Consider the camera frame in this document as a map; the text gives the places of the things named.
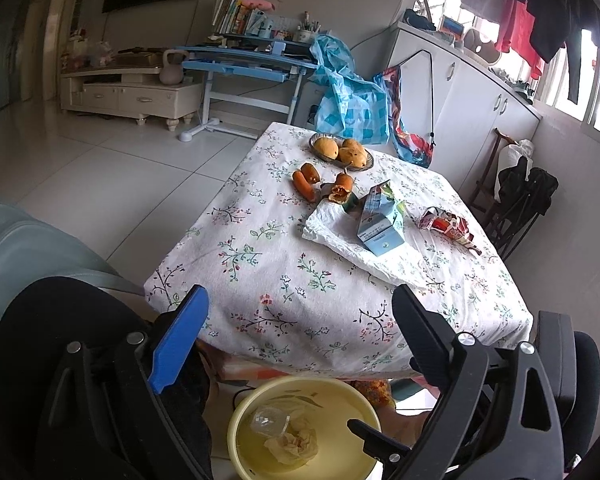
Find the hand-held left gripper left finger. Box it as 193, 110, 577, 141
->
32, 284, 216, 480

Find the dark wooden chair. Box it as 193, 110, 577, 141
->
467, 127, 516, 231

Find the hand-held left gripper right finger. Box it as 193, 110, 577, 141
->
391, 284, 568, 480

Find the person's right leg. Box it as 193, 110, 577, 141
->
537, 310, 600, 461

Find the black cord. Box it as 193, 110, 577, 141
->
397, 50, 437, 150

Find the white plastic sack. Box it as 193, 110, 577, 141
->
495, 140, 535, 201

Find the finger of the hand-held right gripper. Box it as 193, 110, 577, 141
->
346, 419, 413, 467

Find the row of books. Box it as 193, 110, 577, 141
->
212, 0, 261, 36

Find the floral white tablecloth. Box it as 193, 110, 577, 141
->
144, 122, 533, 380

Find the white plastic bag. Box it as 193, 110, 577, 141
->
301, 202, 448, 288

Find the crumpled beige tissue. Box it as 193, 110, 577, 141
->
264, 417, 321, 466

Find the grey kettlebell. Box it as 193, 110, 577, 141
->
159, 49, 190, 86

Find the red hanging garment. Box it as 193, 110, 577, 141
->
495, 0, 546, 78

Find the white pen cup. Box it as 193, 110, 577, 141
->
294, 12, 322, 43

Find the red snack wrapper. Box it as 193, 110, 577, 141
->
419, 207, 481, 256

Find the black hanging garment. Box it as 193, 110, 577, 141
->
525, 0, 600, 103

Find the woven fruit plate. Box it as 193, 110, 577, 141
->
308, 133, 376, 171

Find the white television cabinet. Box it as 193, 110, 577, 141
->
60, 55, 203, 126

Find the blue study desk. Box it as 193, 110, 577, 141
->
175, 32, 318, 142

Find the blue milk carton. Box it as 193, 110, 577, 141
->
356, 180, 406, 256

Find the orange carrot piece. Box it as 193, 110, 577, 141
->
292, 170, 317, 202

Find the colourful printed bag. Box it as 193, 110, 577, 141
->
372, 66, 436, 168

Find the yellow plastic basin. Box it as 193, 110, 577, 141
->
227, 377, 383, 480

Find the clear plastic wrap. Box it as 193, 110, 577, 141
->
252, 405, 293, 433

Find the blue checked plastic bag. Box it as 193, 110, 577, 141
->
308, 35, 391, 145

